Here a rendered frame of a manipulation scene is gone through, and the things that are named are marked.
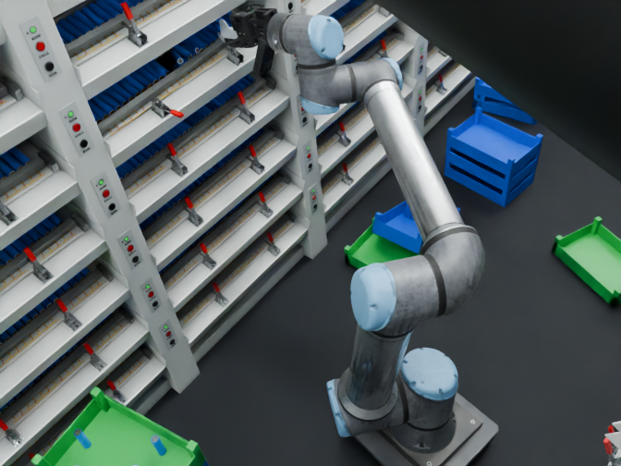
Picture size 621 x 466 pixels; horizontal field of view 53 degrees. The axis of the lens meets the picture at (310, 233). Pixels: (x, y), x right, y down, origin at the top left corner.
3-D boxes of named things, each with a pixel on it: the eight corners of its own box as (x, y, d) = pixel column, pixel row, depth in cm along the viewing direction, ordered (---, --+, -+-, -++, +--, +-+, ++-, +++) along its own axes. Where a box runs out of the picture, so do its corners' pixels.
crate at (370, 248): (442, 262, 233) (444, 248, 227) (413, 298, 223) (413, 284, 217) (375, 230, 248) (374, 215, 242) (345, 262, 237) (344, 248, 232)
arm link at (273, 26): (309, 42, 151) (283, 62, 146) (294, 41, 154) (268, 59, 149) (299, 6, 146) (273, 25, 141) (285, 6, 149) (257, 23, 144)
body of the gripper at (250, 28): (247, 2, 155) (282, 5, 148) (258, 35, 160) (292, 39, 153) (225, 16, 151) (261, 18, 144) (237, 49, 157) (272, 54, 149)
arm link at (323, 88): (353, 113, 148) (350, 59, 141) (306, 120, 146) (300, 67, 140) (343, 101, 156) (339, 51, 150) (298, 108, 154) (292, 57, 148)
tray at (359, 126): (409, 97, 253) (420, 71, 242) (317, 182, 223) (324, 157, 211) (370, 69, 258) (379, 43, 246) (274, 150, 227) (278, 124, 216)
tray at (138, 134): (280, 51, 177) (284, 23, 169) (113, 170, 147) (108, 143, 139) (227, 14, 182) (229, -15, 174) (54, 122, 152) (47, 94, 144)
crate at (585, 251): (658, 284, 217) (664, 269, 211) (613, 308, 212) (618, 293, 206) (593, 230, 237) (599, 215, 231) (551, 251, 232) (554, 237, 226)
